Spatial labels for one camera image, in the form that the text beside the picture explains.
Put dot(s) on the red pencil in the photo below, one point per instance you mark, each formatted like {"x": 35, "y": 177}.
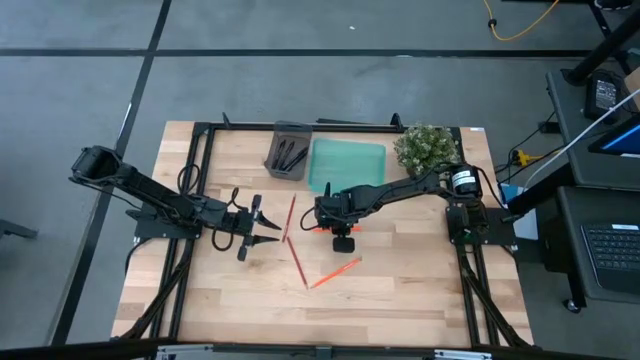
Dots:
{"x": 289, "y": 218}
{"x": 297, "y": 262}

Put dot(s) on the dark grey desk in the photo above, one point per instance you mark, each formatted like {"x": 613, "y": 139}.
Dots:
{"x": 562, "y": 110}

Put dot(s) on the black metal table frame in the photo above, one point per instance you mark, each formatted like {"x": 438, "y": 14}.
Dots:
{"x": 240, "y": 126}

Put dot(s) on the black rolling cart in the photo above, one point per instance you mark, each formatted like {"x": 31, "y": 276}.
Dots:
{"x": 600, "y": 205}

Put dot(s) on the black table leg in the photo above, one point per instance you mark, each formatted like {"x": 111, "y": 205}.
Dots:
{"x": 600, "y": 20}

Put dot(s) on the black floor plug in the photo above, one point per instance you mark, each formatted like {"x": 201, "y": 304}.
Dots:
{"x": 550, "y": 127}

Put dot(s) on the black slanted desk leg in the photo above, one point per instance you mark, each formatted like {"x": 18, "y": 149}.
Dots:
{"x": 600, "y": 57}

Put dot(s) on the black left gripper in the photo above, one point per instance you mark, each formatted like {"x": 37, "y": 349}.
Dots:
{"x": 240, "y": 222}

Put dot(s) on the small green potted plant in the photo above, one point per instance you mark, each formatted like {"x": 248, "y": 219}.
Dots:
{"x": 425, "y": 147}

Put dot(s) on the black power adapter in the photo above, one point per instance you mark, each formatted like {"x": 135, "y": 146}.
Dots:
{"x": 605, "y": 95}

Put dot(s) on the silver metal bracket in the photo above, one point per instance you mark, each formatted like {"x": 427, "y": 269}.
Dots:
{"x": 462, "y": 355}
{"x": 185, "y": 353}

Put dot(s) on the dark chair leg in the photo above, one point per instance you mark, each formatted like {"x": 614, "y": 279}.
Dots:
{"x": 15, "y": 230}

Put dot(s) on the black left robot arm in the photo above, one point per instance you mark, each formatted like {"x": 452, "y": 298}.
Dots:
{"x": 150, "y": 192}

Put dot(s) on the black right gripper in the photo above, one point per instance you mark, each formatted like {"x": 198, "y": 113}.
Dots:
{"x": 340, "y": 210}

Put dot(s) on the teal plastic bin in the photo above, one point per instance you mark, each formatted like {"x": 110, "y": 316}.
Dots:
{"x": 345, "y": 162}

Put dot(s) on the black laptop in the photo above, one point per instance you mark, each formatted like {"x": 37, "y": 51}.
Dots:
{"x": 615, "y": 250}

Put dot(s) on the orange pencil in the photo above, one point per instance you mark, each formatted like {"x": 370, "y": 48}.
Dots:
{"x": 356, "y": 229}
{"x": 336, "y": 273}

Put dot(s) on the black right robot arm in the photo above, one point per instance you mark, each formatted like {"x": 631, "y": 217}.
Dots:
{"x": 400, "y": 189}

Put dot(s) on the black front rail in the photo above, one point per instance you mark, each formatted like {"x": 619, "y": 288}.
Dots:
{"x": 75, "y": 350}

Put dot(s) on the monitor with blue screen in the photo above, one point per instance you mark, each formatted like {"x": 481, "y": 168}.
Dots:
{"x": 622, "y": 142}

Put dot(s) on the white blue box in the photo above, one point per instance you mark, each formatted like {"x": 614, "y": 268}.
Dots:
{"x": 506, "y": 192}

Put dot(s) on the grey plastic bin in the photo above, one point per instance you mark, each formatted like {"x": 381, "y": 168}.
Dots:
{"x": 292, "y": 129}

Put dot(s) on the brown cardboard box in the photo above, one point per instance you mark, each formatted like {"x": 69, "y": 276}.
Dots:
{"x": 635, "y": 85}

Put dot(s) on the yellow plug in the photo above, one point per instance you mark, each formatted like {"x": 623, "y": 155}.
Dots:
{"x": 522, "y": 158}

